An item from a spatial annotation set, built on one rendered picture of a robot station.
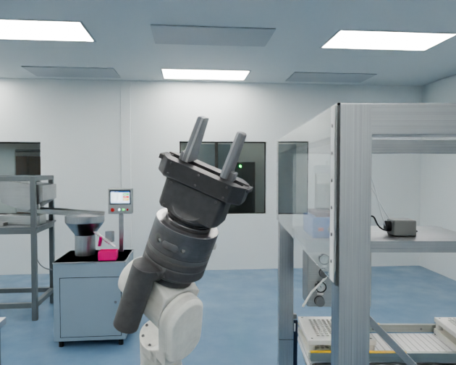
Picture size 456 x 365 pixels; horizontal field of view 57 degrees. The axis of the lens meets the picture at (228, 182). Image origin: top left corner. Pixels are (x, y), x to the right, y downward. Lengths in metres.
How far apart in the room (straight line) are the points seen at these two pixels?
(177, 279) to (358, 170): 0.42
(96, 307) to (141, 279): 3.49
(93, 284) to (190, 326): 3.40
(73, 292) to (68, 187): 2.95
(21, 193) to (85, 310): 1.52
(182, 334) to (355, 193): 0.41
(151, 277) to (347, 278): 0.42
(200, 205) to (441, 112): 0.52
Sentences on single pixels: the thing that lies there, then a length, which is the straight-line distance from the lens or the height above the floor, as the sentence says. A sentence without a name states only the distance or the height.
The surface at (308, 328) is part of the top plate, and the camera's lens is 1.75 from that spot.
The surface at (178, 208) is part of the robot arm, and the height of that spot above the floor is 1.53.
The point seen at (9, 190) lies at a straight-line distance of 4.93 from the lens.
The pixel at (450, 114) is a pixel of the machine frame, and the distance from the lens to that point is 0.89.
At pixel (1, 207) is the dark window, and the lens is 7.19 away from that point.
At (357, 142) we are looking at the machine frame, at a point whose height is 1.63.
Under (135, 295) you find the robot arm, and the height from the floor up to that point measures 1.42.
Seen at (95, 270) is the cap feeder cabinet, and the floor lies 0.68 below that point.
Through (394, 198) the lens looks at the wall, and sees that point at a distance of 7.30.
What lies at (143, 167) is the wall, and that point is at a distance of 6.53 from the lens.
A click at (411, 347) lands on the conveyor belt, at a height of 0.89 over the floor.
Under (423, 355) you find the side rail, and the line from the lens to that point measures 1.75.
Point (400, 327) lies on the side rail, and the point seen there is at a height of 0.92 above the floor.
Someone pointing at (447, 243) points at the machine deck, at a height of 1.32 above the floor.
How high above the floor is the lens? 1.58
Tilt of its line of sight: 2 degrees down
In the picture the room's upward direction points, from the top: straight up
